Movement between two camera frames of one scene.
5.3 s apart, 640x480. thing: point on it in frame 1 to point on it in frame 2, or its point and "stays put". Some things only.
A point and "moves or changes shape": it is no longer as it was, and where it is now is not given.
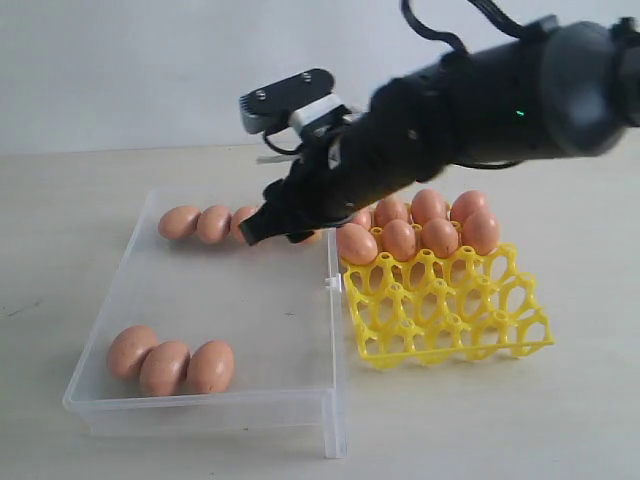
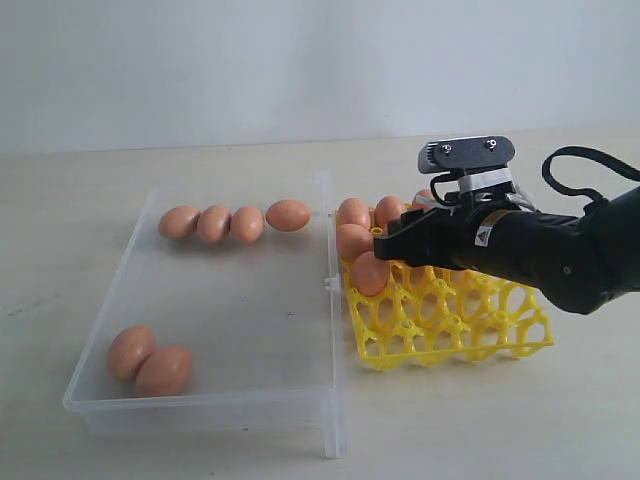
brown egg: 238,215 stays put
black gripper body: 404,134 to 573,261
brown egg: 390,208 stays put
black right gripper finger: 272,219 to 425,242
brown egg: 316,237 moves or changes shape
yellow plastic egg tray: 433,308 stays put
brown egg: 214,223 stays put
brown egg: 178,222 stays put
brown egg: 126,351 stays put
